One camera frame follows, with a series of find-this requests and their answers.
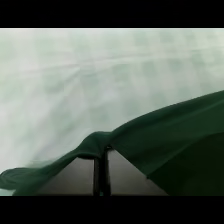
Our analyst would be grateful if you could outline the dark green garment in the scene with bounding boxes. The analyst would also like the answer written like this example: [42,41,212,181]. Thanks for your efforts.
[0,89,224,197]

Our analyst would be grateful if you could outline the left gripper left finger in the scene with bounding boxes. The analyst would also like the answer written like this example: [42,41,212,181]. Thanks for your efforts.
[92,156,103,197]

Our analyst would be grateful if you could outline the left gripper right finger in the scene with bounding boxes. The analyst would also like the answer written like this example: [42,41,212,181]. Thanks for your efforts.
[101,146,112,197]

